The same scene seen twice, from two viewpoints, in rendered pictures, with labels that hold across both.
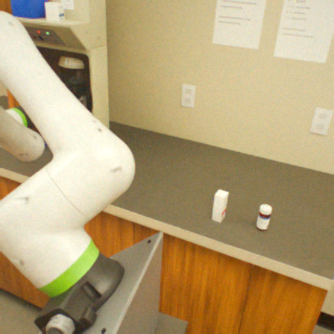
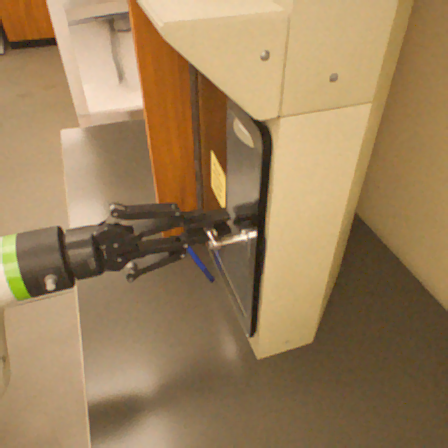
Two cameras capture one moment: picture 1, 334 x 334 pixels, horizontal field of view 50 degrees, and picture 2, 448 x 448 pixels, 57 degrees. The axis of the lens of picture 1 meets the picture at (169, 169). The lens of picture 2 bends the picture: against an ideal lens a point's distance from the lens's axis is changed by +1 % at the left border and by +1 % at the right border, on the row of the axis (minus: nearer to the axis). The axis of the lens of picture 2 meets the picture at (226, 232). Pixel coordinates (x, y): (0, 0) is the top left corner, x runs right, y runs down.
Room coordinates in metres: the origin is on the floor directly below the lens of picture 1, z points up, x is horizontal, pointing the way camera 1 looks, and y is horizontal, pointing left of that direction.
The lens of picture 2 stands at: (1.15, 0.09, 1.61)
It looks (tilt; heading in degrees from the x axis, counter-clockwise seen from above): 42 degrees down; 47
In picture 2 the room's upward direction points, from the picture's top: straight up
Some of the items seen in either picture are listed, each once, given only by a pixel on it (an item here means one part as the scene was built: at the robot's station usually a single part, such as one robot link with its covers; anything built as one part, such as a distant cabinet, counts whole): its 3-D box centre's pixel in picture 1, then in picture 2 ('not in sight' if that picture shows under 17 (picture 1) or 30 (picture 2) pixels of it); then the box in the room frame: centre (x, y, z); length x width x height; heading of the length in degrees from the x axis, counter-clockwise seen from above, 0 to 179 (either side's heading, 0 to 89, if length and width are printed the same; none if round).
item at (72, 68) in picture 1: (62, 97); (223, 200); (1.51, 0.49, 1.19); 0.30 x 0.01 x 0.40; 66
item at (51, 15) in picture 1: (54, 11); not in sight; (1.45, 0.47, 1.54); 0.05 x 0.05 x 0.06; 84
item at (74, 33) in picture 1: (47, 32); (183, 27); (1.47, 0.51, 1.46); 0.32 x 0.11 x 0.10; 66
